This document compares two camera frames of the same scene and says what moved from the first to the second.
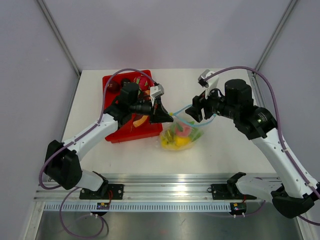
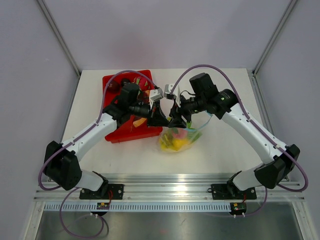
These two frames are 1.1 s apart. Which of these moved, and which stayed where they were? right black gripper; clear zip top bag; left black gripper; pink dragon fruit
Moved: right black gripper
Stayed: pink dragon fruit; clear zip top bag; left black gripper
